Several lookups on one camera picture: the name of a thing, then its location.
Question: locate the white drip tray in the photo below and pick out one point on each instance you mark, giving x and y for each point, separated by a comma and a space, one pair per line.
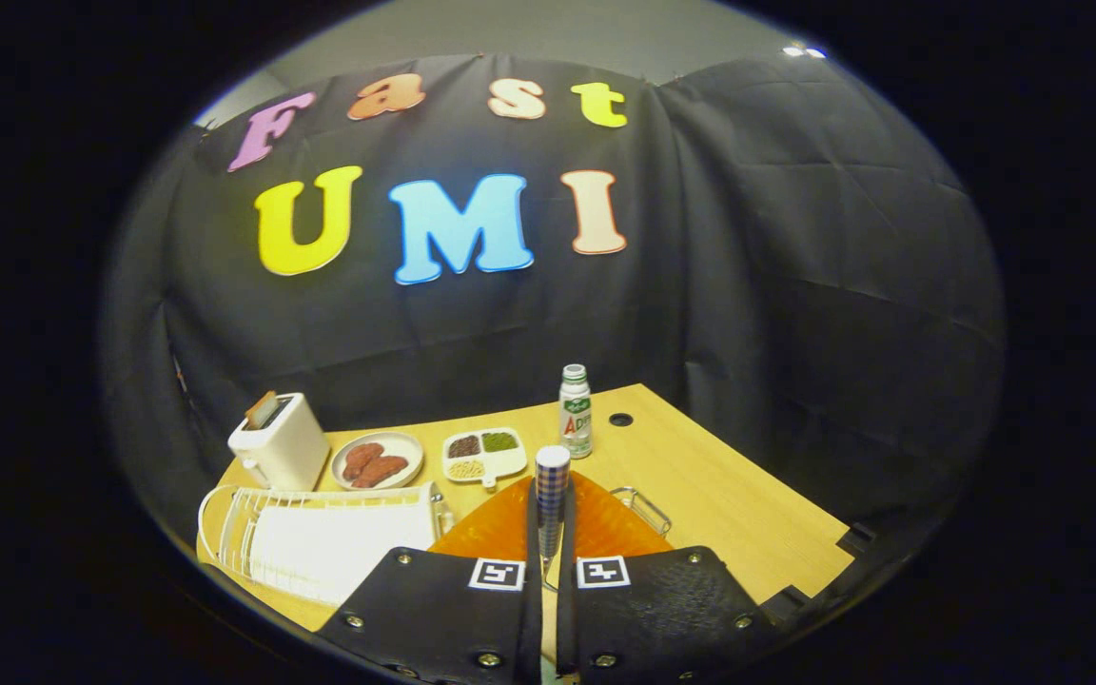
339, 552

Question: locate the black backdrop cloth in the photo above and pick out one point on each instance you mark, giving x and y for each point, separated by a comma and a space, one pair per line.
795, 285

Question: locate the white toaster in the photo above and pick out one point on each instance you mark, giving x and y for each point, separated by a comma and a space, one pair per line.
286, 452

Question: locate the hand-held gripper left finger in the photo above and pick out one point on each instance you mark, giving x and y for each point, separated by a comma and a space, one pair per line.
533, 618

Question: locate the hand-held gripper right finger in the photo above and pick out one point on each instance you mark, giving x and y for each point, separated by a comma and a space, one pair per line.
565, 618

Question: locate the grey plate with meat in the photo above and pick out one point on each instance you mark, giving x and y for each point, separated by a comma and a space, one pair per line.
408, 447

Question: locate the toast slice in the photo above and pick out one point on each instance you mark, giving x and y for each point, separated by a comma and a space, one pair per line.
260, 410

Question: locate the red meat piece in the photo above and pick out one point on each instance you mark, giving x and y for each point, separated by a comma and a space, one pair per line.
384, 470
362, 455

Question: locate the white divided bean dish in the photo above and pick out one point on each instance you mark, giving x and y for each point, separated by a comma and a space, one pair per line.
500, 461

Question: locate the black table clamp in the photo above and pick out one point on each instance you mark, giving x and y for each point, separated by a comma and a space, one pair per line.
858, 539
786, 604

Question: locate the white drink bottle green label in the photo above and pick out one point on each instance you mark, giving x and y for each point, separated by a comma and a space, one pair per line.
576, 419

